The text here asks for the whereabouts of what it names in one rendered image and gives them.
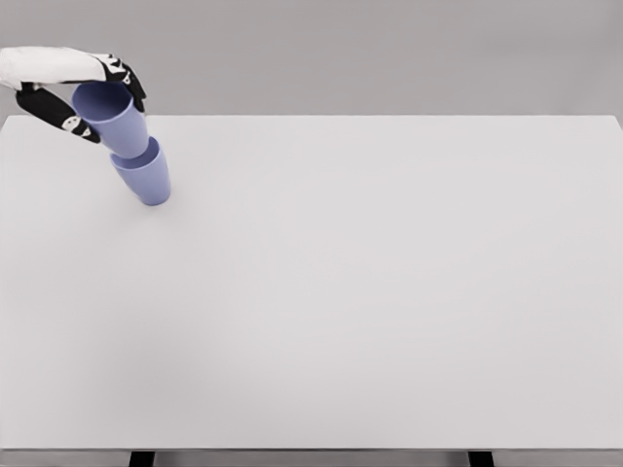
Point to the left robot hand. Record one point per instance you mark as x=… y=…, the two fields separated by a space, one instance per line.
x=53 y=65

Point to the lavender plastic cup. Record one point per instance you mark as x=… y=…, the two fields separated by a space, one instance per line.
x=122 y=127
x=149 y=181

